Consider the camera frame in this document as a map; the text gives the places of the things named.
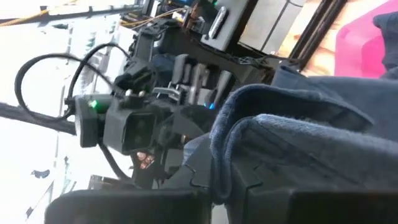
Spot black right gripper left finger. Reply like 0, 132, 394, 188
45, 136, 213, 224

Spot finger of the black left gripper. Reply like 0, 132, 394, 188
160, 105, 218, 142

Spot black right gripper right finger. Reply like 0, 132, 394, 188
228, 155, 398, 224

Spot grey chair parts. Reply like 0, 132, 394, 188
152, 53, 237, 108

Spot person's hand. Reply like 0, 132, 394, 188
136, 151, 156, 170

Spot black overhead beam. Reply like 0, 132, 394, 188
0, 102, 77, 136

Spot pink plastic bin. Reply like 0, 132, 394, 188
334, 0, 398, 79

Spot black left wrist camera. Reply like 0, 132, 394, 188
103, 108, 157, 156

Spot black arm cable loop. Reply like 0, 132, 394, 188
14, 52, 82, 123
67, 42, 132, 101

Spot grey cabinet with handle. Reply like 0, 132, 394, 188
201, 0, 261, 52

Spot yellow hanging rope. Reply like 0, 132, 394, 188
0, 8, 50, 27

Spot black aluminium table frame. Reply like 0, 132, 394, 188
289, 0, 348, 70

